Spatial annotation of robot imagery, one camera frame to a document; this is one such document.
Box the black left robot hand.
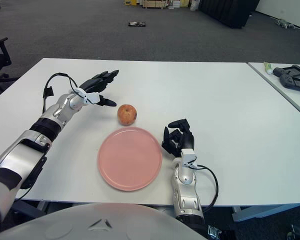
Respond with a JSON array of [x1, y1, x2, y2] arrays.
[[77, 69, 120, 107]]

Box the black handheld controller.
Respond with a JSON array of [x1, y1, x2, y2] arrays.
[[278, 74, 300, 95], [272, 64, 300, 78]]

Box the stacked cardboard boxes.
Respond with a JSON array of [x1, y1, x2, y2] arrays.
[[164, 0, 191, 8]]

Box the grey blue table frame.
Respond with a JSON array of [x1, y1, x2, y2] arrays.
[[231, 202, 300, 222]]

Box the pink round plate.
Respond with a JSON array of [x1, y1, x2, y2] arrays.
[[97, 126, 163, 192]]

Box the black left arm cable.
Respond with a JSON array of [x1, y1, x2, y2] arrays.
[[42, 72, 88, 115]]

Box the red yellow apple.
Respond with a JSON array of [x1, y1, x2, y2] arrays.
[[117, 104, 138, 126]]

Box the grey robot torso shell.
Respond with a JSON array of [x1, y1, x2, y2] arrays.
[[0, 202, 211, 240]]

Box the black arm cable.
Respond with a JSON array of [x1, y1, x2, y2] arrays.
[[197, 164, 220, 213], [42, 72, 88, 115]]

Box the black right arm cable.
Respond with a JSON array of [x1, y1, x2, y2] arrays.
[[197, 164, 220, 213]]

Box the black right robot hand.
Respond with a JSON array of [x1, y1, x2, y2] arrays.
[[161, 118, 196, 158]]

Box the black partition curtain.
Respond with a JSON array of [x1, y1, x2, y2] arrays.
[[197, 0, 260, 29]]

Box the small grey quadruped robot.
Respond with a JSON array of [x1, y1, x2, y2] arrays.
[[274, 18, 295, 29]]

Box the wooden crate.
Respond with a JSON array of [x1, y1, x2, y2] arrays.
[[142, 0, 166, 10]]

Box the chrome metal fitting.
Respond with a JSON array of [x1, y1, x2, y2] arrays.
[[207, 224, 222, 237], [286, 223, 300, 240]]

